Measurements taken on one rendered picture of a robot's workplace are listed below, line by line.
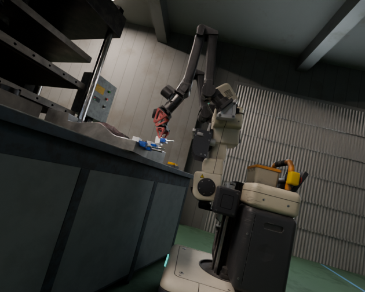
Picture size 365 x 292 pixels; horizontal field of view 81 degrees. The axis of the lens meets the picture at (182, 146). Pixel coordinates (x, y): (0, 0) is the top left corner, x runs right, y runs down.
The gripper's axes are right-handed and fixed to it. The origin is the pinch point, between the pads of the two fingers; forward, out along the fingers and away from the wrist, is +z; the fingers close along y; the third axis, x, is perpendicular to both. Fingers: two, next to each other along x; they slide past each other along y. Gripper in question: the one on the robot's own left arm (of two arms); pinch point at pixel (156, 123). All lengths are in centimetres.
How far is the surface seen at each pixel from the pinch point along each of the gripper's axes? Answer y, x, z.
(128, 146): 13.8, 2.0, 19.0
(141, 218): -29, 27, 50
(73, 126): 12.4, -26.5, 30.1
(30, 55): -9, -95, 19
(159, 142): -31.1, 2.1, 5.4
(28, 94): -16, -82, 39
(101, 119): -86, -69, 23
